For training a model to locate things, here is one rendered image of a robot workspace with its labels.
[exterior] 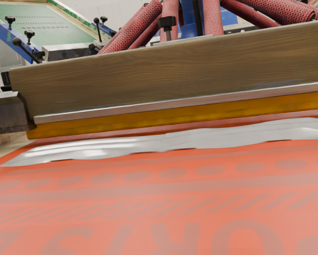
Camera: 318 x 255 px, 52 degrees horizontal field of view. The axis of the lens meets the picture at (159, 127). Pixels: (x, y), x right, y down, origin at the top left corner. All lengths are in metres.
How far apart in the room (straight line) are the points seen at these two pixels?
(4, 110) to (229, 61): 0.29
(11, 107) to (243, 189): 0.33
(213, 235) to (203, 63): 0.26
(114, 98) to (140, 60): 0.06
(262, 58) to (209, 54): 0.06
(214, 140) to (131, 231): 0.16
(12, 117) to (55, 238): 0.29
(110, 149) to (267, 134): 0.16
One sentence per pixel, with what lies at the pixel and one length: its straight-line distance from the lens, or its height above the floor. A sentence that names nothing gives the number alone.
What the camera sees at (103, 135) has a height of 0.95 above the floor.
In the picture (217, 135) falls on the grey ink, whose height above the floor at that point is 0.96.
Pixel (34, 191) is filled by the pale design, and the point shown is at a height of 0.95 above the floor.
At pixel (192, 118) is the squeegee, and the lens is 0.41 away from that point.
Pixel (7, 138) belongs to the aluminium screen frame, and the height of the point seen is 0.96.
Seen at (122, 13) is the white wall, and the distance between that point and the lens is 4.74.
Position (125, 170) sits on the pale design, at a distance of 0.29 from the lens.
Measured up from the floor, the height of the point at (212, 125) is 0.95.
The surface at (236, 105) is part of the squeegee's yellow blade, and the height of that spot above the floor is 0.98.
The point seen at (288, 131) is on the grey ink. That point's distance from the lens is 0.33.
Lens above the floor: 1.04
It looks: 12 degrees down
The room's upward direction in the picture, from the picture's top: 8 degrees counter-clockwise
